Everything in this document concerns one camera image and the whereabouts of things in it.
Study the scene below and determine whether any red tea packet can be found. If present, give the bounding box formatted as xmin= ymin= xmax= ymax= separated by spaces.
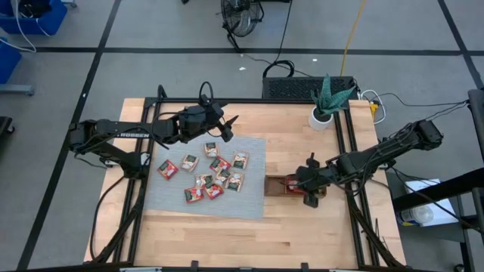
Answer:
xmin=284 ymin=178 xmax=306 ymax=195
xmin=157 ymin=159 xmax=179 ymax=181
xmin=209 ymin=156 xmax=232 ymax=173
xmin=203 ymin=183 xmax=225 ymax=200
xmin=184 ymin=187 xmax=205 ymax=205

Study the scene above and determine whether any blue plastic bin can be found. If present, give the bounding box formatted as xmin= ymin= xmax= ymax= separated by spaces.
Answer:
xmin=0 ymin=0 xmax=69 ymax=36
xmin=0 ymin=37 xmax=23 ymax=85

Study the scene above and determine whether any grey cart base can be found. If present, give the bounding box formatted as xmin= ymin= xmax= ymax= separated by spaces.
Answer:
xmin=0 ymin=83 xmax=36 ymax=96

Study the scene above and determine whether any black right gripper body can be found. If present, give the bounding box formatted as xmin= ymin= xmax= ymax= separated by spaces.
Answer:
xmin=294 ymin=162 xmax=343 ymax=194

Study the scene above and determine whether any black floor fan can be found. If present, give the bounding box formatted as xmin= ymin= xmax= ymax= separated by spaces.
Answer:
xmin=220 ymin=0 xmax=265 ymax=53

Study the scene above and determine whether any white box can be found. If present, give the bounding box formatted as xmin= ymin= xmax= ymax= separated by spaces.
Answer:
xmin=396 ymin=178 xmax=459 ymax=227

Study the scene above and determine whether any black caster base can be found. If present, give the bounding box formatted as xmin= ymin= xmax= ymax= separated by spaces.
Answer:
xmin=0 ymin=116 xmax=16 ymax=152

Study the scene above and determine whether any wooden compartment organizer box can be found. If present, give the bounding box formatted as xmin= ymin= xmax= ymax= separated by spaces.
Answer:
xmin=263 ymin=175 xmax=327 ymax=198

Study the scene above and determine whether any black perforated computer case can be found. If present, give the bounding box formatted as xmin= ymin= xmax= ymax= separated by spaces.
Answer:
xmin=262 ymin=76 xmax=359 ymax=101

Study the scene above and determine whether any black stand post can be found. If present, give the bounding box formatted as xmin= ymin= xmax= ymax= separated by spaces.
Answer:
xmin=459 ymin=88 xmax=484 ymax=272

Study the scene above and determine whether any grey woven placemat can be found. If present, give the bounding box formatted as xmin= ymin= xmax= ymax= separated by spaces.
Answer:
xmin=142 ymin=135 xmax=268 ymax=221

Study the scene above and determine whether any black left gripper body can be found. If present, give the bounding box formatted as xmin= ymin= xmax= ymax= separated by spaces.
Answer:
xmin=177 ymin=102 xmax=225 ymax=145

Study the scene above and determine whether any snake plant in white pot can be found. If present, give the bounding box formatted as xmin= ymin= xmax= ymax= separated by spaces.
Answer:
xmin=308 ymin=73 xmax=357 ymax=131

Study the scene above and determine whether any black aluminium table frame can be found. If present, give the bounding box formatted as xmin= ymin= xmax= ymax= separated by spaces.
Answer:
xmin=85 ymin=85 xmax=408 ymax=272

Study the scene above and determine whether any black stand beam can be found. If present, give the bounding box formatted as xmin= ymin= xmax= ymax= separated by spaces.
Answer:
xmin=392 ymin=168 xmax=484 ymax=212

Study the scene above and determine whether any tan tea packet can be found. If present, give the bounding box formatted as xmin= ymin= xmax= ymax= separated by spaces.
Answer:
xmin=214 ymin=168 xmax=231 ymax=186
xmin=203 ymin=141 xmax=220 ymax=159
xmin=225 ymin=172 xmax=245 ymax=193
xmin=231 ymin=150 xmax=250 ymax=170
xmin=180 ymin=153 xmax=200 ymax=173
xmin=194 ymin=173 xmax=215 ymax=189

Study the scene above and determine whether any white power cable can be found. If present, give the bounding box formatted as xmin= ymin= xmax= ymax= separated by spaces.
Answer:
xmin=358 ymin=89 xmax=387 ymax=125

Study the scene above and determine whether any yellow cable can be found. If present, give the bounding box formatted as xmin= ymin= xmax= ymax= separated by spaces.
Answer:
xmin=339 ymin=0 xmax=367 ymax=76

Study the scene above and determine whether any black floor cable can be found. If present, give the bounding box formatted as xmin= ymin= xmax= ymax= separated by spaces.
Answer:
xmin=262 ymin=0 xmax=299 ymax=79

